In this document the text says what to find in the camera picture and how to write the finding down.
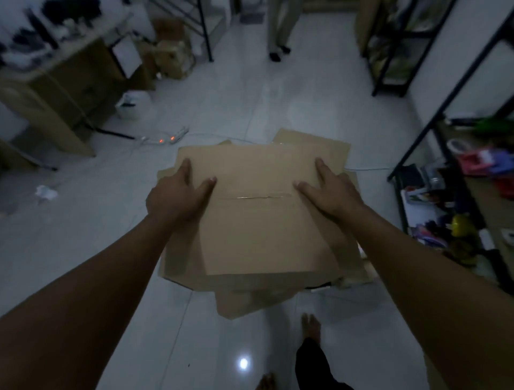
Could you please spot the person's left thumb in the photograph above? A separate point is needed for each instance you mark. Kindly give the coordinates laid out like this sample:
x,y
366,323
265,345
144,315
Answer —
x,y
208,188

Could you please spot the pile of dark and white items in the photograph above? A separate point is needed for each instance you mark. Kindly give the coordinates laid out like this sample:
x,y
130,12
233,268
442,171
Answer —
x,y
48,28

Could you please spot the person's right forearm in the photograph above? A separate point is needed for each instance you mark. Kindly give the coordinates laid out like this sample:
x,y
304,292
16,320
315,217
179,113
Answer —
x,y
433,297

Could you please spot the black metal storage rack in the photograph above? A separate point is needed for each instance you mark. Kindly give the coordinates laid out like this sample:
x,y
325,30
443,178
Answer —
x,y
391,60

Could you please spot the blue plastic item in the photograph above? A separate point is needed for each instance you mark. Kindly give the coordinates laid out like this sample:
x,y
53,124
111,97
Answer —
x,y
502,162

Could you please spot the person's black trouser leg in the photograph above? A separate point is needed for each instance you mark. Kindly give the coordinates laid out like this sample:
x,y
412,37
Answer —
x,y
317,367

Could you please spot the person's right thumb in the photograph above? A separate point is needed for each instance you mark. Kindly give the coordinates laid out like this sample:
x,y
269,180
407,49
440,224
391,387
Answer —
x,y
305,189

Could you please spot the person's left forearm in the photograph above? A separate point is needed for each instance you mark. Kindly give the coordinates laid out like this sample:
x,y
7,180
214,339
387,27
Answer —
x,y
80,305

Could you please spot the person's right hand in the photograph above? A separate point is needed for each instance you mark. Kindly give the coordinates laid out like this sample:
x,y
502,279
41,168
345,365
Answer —
x,y
337,197

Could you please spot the white power strip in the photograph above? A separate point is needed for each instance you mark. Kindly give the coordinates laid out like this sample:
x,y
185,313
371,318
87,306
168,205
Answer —
x,y
170,137

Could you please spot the white flat board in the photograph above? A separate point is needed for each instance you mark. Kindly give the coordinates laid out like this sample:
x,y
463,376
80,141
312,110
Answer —
x,y
127,56

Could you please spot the white plastic container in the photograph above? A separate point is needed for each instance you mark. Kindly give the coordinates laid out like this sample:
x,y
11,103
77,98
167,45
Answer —
x,y
132,104

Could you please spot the yellow plastic item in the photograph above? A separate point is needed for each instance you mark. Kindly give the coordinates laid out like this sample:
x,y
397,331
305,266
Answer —
x,y
463,225

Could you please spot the crumpled white paper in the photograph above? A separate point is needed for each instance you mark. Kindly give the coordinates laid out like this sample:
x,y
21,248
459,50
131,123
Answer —
x,y
46,193

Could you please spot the large flat brown cardboard sheet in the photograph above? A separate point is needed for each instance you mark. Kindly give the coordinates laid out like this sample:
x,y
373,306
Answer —
x,y
180,261

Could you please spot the wooden table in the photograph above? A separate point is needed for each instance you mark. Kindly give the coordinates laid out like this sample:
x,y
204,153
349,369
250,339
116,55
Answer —
x,y
68,92

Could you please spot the black metal shelf with wooden boards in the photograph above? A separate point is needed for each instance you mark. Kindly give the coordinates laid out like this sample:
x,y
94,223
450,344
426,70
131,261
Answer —
x,y
453,96

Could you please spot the person's left hand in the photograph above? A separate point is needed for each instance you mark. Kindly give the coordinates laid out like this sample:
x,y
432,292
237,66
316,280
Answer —
x,y
172,201

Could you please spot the white paper sheets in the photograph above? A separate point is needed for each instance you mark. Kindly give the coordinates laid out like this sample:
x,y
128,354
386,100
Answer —
x,y
419,213

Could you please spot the red item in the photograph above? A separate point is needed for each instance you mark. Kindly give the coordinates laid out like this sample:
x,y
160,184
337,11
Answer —
x,y
505,187

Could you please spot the person's bare right foot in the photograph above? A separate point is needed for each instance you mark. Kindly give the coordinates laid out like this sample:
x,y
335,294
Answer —
x,y
311,327

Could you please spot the green plastic item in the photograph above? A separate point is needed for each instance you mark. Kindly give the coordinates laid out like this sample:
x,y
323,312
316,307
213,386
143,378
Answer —
x,y
494,125

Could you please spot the pink plastic item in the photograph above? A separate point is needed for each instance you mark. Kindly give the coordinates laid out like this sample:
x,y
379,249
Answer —
x,y
474,162

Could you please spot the black metal frame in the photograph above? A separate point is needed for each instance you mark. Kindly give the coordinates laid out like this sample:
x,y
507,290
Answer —
x,y
203,28

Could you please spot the white tape roll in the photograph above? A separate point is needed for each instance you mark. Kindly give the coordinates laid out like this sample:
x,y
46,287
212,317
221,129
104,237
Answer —
x,y
457,146

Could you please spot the folded brown cardboard sheet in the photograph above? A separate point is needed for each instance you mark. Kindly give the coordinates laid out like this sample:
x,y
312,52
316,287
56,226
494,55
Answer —
x,y
309,140

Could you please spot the brown cardboard box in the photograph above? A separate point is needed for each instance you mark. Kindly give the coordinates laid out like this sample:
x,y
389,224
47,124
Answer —
x,y
257,225
168,29
172,58

